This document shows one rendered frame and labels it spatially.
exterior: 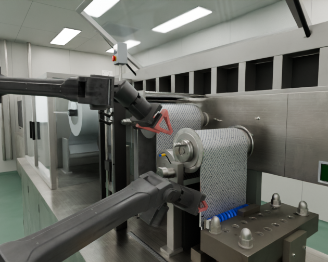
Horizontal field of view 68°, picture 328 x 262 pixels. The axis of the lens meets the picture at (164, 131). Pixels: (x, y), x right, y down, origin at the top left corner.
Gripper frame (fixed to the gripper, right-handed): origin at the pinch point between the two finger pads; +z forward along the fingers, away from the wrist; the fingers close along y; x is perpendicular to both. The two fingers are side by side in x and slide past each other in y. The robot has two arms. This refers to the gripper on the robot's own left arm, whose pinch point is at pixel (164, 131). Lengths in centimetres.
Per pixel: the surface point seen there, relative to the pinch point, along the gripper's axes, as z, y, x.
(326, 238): 272, -37, 53
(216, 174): 21.9, 7.1, -1.1
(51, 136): -4, -95, -15
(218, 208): 30.2, 7.0, -9.5
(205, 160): 14.3, 7.1, -0.5
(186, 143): 7.6, 2.8, 1.1
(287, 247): 36.9, 27.9, -10.7
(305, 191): 273, -72, 101
